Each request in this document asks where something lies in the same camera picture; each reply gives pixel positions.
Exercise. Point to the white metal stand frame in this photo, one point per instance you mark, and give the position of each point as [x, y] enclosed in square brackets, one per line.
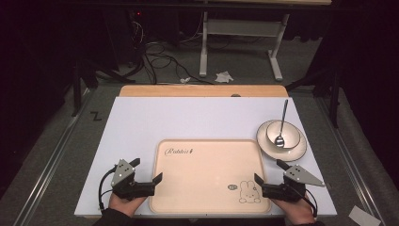
[238, 27]

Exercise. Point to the white ceramic bowl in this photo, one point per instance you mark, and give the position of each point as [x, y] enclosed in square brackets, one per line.
[290, 132]

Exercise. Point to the beige plastic tray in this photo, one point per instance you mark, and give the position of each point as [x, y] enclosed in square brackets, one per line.
[204, 179]

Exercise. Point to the person's left hand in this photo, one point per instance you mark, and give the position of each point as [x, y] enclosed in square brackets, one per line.
[125, 204]

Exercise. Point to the white dark-rimmed plate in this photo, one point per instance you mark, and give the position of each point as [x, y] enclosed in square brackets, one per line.
[295, 154]

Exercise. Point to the large crumpled white paper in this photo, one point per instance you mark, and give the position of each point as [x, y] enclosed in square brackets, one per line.
[224, 77]

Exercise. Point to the black metal stand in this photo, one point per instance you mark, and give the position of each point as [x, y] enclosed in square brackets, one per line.
[76, 88]
[335, 94]

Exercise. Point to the dark round table grommet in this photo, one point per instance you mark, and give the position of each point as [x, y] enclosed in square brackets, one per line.
[235, 95]

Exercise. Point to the person's right hand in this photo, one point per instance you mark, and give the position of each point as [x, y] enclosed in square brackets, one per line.
[295, 210]

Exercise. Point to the flat white paper sheet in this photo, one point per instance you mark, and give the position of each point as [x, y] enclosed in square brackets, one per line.
[363, 216]

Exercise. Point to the metal floor rail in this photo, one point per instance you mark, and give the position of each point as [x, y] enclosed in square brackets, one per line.
[351, 157]
[50, 169]

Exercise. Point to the small crumpled white paper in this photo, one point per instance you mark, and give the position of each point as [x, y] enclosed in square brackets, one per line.
[185, 80]

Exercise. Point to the white board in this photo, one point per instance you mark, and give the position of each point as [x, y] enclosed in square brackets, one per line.
[188, 119]

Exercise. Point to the metal spoon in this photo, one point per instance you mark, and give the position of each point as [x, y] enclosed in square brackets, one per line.
[279, 141]

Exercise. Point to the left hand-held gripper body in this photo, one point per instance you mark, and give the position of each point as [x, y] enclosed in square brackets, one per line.
[125, 183]

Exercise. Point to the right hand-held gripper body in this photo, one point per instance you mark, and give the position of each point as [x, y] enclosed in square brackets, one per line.
[293, 183]

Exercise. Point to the wooden table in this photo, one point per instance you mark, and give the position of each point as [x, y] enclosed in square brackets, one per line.
[204, 91]

